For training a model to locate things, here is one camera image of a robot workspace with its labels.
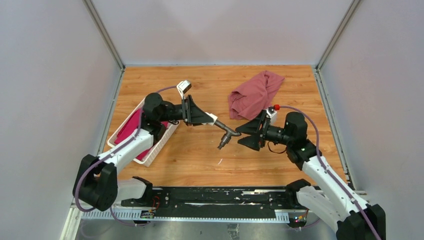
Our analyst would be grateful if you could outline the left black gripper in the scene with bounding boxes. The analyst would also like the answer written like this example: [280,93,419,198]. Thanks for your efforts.
[158,95,213,127]

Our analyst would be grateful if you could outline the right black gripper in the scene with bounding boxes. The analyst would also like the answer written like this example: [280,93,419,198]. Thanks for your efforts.
[235,110,293,151]

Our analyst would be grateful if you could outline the white pipe elbow fitting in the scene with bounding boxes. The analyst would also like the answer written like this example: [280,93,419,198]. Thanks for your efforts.
[203,112,218,126]

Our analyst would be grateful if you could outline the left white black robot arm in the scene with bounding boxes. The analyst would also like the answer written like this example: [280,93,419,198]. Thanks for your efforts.
[73,92,218,212]

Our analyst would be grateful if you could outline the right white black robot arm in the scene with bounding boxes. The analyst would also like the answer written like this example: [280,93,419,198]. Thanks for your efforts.
[236,106,387,240]

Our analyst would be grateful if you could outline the dusty pink cloth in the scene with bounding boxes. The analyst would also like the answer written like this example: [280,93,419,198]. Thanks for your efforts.
[228,70,285,120]

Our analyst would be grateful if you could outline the white plastic basket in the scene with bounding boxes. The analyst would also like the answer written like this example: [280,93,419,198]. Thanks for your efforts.
[106,99,180,167]

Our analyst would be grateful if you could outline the magenta cloth in basket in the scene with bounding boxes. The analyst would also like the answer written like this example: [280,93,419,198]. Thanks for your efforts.
[112,108,169,162]

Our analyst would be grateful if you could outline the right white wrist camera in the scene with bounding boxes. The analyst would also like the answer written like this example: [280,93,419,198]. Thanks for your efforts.
[265,105,279,125]

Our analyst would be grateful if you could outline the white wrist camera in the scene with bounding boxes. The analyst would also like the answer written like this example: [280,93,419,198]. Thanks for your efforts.
[176,79,192,99]
[265,105,279,125]

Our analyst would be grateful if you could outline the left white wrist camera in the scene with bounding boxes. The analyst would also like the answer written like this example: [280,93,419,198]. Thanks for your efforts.
[176,79,192,99]

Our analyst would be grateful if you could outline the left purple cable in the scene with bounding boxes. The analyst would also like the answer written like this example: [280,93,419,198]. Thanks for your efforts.
[73,85,180,228]

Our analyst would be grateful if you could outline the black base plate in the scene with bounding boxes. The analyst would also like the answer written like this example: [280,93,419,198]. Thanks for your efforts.
[120,186,306,220]

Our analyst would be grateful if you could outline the aluminium frame rail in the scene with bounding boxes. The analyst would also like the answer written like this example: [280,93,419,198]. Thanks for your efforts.
[71,185,369,224]

